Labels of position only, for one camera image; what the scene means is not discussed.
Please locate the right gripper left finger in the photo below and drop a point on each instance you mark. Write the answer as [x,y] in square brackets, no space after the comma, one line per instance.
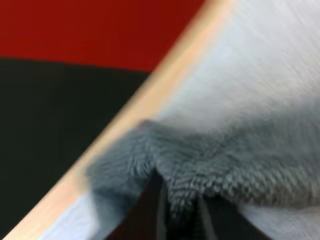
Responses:
[147,215]

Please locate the grey-green towel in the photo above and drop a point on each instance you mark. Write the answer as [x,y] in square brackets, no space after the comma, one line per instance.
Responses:
[225,160]

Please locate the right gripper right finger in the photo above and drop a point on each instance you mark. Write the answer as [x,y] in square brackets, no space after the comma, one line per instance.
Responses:
[220,220]

